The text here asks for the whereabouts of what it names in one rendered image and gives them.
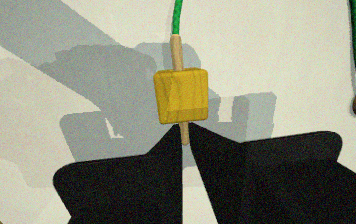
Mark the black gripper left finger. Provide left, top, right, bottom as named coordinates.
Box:
left=52, top=124, right=183, bottom=224

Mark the yellow wooden block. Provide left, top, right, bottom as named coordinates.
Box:
left=153, top=67, right=208, bottom=124

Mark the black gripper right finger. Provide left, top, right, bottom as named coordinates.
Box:
left=188, top=122, right=342, bottom=224

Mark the wooden stick with green string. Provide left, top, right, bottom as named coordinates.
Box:
left=170, top=0, right=356, bottom=145

